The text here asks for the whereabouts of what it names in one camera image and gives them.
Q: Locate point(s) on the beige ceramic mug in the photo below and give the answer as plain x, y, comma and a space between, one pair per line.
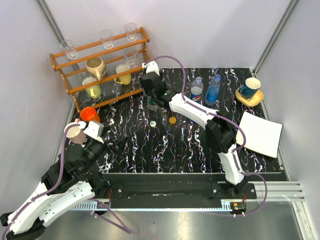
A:
96, 67

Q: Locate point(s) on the white green bottle cap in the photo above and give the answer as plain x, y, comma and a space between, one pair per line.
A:
153, 123

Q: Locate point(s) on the pink mug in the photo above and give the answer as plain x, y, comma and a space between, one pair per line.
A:
75, 132

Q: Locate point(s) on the yellow saucer plate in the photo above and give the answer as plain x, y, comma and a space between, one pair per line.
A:
252, 102

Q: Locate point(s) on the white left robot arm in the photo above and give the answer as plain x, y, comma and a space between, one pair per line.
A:
66, 184

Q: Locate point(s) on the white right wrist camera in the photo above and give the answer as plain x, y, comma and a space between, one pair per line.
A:
150, 67

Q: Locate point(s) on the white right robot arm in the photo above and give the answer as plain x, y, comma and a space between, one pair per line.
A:
220, 132

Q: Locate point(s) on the yellow mug on shelf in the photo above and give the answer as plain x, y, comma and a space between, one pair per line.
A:
124, 79

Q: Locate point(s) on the clear glass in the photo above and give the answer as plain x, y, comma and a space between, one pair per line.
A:
131, 32
69, 49
106, 38

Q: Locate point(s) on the clear glass middle shelf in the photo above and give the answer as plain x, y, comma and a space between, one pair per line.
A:
130, 57

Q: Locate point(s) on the green label water bottle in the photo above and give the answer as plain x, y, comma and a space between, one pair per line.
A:
151, 104

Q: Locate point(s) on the orange mug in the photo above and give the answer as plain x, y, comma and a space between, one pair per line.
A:
89, 114

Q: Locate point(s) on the wooden three-tier shelf rack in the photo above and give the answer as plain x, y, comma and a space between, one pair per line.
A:
73, 72

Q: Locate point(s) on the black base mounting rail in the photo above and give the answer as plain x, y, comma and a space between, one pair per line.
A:
173, 192

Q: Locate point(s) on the clear blue water bottle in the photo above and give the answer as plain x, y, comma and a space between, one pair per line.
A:
213, 90

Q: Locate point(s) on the orange bottle cap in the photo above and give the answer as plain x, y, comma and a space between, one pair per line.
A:
172, 120

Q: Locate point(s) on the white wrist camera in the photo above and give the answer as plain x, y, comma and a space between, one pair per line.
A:
92, 128
150, 67

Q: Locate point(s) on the Pepsi bottle blue cap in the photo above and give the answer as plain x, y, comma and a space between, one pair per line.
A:
196, 89

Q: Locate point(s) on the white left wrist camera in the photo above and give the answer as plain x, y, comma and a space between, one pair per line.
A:
92, 128

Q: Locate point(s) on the blue cup white inside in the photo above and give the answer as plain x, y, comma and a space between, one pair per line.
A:
250, 87

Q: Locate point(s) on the pale green mug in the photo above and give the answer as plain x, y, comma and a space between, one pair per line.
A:
93, 91

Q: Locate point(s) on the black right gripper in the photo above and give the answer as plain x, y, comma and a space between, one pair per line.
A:
143, 85

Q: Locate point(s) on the clear glass top left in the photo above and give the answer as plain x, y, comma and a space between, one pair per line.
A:
69, 49

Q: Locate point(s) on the clear glass top middle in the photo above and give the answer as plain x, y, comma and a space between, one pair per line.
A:
106, 38

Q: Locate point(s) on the clear glass top right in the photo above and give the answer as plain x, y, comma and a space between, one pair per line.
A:
131, 32

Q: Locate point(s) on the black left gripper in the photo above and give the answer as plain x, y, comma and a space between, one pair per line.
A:
112, 149

